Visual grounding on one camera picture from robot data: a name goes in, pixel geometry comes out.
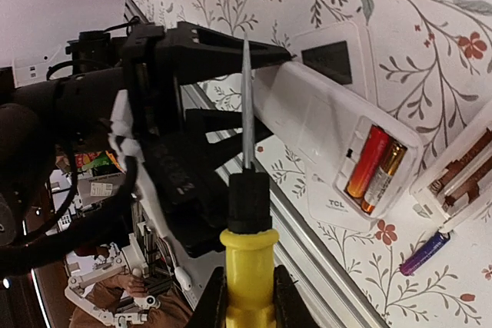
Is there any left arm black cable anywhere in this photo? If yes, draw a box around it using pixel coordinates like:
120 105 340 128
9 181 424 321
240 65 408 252
0 139 141 267

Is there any yellow pry tool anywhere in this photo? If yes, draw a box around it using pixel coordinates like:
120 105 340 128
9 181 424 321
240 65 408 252
221 38 279 327

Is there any floral patterned table mat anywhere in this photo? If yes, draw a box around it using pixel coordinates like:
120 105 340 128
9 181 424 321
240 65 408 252
133 0 491 327

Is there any white remote with display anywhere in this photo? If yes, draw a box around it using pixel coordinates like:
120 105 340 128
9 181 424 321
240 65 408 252
291 21 378 105

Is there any left purple AAA battery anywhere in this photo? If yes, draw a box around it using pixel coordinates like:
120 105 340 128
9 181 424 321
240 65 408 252
400 231 450 277

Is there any lower gold AAA battery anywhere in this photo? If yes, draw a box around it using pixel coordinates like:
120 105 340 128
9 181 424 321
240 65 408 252
361 141 407 214

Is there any black-faced white remote control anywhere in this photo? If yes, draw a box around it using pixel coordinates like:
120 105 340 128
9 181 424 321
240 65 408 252
253 61 424 232

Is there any slim white remote control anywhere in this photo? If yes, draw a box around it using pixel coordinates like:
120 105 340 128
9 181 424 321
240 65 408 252
410 103 491 234

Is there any front aluminium rail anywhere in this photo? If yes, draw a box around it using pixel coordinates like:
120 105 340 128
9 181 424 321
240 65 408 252
122 0 389 328

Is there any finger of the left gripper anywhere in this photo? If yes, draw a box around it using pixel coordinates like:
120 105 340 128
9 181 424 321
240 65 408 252
184 108 276 175
176 22 292 85

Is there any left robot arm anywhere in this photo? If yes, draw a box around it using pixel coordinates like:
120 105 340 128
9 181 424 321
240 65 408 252
1 22 291 277

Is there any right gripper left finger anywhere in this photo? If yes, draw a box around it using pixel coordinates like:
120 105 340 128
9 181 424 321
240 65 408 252
190 267 228 328

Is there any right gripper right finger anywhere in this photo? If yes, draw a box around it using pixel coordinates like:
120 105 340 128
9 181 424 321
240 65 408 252
274 265 319 328

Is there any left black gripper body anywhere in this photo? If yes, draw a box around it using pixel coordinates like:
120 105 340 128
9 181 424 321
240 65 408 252
121 22 199 138

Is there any upper red AAA battery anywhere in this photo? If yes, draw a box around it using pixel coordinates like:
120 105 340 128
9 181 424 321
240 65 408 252
346 125 390 199

